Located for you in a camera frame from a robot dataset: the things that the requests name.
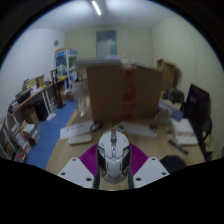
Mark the large brown cardboard box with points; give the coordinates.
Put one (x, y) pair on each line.
(116, 93)

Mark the round wall clock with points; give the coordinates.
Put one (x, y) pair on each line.
(56, 42)

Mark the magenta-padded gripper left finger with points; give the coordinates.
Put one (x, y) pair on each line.
(78, 171)

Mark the wooden side desk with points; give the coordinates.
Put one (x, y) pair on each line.
(33, 95)

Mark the black mouse pad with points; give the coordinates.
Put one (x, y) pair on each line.
(173, 164)

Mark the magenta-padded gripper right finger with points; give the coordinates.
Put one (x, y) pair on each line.
(148, 170)

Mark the clear plastic bottle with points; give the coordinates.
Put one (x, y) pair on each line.
(81, 98)

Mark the ceiling tube light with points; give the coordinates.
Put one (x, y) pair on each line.
(96, 7)

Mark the black monitor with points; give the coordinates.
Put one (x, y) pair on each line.
(196, 106)

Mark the black marker pen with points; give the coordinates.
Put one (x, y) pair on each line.
(178, 146)

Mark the small brown cardboard box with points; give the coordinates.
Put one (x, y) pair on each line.
(166, 75)

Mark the glass door display fridge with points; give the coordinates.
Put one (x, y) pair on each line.
(66, 63)

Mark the white open book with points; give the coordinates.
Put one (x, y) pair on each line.
(183, 131)

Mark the white gaming mouse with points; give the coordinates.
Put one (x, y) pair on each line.
(113, 156)

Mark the white paper sheet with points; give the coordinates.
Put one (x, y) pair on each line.
(75, 130)

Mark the flat white remote control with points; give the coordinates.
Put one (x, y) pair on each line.
(80, 139)

